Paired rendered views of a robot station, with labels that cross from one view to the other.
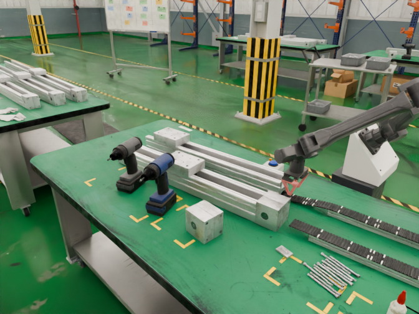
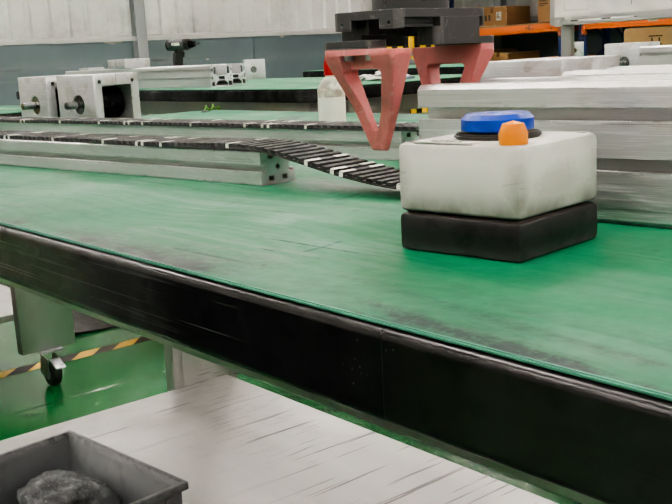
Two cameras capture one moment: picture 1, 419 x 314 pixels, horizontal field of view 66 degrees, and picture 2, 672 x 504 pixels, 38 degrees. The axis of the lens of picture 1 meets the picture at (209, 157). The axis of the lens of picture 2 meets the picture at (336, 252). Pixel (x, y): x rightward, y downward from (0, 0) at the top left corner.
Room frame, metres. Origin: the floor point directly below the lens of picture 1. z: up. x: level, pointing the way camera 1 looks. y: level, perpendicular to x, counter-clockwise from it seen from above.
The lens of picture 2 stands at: (1.90, -0.33, 0.89)
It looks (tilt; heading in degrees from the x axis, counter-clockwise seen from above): 12 degrees down; 187
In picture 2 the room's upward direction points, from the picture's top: 3 degrees counter-clockwise
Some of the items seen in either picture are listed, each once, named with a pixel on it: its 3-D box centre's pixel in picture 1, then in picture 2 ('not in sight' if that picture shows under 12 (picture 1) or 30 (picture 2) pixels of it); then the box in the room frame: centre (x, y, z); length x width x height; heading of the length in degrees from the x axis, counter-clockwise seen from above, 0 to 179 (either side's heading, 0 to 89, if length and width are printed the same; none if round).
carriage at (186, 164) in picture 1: (183, 166); not in sight; (1.27, 0.12, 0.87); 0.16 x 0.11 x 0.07; 53
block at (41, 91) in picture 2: not in sight; (51, 104); (0.26, -1.00, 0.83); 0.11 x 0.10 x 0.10; 140
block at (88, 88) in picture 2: not in sight; (93, 103); (0.33, -0.90, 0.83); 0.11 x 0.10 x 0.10; 146
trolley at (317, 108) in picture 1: (343, 93); not in sight; (4.00, -1.66, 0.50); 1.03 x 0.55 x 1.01; 58
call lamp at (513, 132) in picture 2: not in sight; (513, 132); (1.40, -0.29, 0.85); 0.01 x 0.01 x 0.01
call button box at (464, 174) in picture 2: (271, 170); (507, 186); (1.35, -0.30, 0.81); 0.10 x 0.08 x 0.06; 143
